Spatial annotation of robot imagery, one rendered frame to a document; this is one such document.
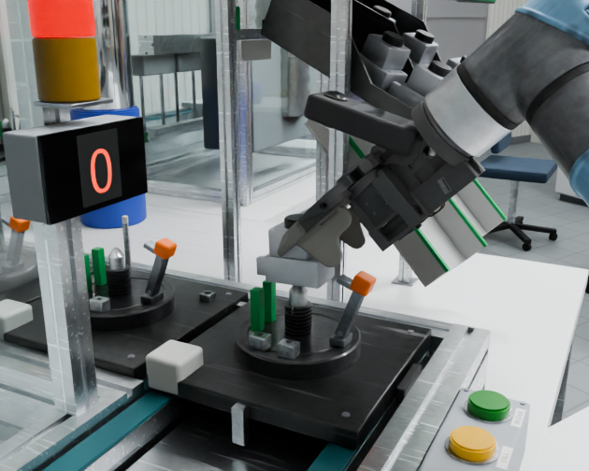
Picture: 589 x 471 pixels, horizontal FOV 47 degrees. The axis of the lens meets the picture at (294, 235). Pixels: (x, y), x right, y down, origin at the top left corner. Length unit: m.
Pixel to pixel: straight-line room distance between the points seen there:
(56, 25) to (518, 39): 0.36
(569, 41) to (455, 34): 6.50
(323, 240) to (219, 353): 0.19
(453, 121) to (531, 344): 0.55
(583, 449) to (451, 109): 0.44
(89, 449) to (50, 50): 0.35
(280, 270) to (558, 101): 0.33
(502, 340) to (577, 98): 0.59
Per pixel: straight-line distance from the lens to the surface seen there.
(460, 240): 1.01
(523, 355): 1.05
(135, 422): 0.71
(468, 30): 7.21
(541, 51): 0.58
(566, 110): 0.56
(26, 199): 0.58
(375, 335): 0.81
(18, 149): 0.57
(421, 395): 0.72
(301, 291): 0.74
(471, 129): 0.60
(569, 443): 0.88
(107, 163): 0.60
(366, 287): 0.70
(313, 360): 0.71
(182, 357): 0.72
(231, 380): 0.72
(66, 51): 0.58
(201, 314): 0.87
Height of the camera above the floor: 1.32
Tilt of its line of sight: 18 degrees down
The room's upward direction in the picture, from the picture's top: straight up
